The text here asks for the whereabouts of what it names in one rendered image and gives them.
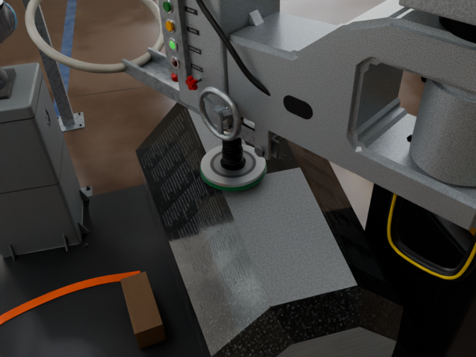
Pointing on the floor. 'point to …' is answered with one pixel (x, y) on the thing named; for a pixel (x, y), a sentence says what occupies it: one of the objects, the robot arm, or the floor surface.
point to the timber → (143, 310)
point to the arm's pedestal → (36, 171)
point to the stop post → (72, 122)
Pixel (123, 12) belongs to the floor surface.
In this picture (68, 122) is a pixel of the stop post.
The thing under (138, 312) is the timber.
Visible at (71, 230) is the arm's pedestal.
